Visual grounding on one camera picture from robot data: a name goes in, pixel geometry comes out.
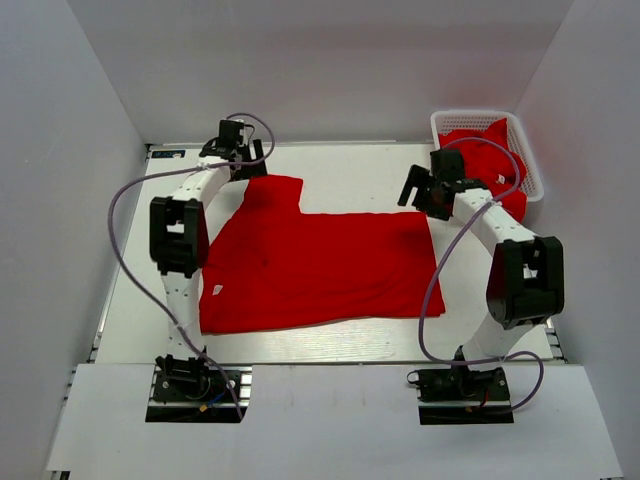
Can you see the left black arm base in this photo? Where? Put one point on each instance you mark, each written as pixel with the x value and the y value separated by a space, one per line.
pixel 189 391

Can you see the red t shirt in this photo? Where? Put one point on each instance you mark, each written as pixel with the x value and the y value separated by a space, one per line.
pixel 274 267

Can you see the white plastic basket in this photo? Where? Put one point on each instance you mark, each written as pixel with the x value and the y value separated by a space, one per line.
pixel 443 122

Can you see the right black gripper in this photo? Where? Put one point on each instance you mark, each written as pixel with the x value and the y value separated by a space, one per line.
pixel 418 177

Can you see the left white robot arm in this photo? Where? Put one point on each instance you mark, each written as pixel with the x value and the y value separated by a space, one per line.
pixel 178 232

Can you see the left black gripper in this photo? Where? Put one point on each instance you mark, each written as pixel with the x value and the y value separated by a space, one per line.
pixel 252 170

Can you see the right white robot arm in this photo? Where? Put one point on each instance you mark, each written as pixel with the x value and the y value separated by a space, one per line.
pixel 526 283

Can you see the blue table label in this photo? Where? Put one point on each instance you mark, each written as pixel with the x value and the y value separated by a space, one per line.
pixel 168 154

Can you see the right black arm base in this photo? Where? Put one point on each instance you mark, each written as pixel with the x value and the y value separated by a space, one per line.
pixel 460 396

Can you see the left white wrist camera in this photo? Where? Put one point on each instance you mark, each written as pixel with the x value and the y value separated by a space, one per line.
pixel 247 131

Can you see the red t shirts in basket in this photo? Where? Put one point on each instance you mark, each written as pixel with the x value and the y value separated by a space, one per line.
pixel 484 161

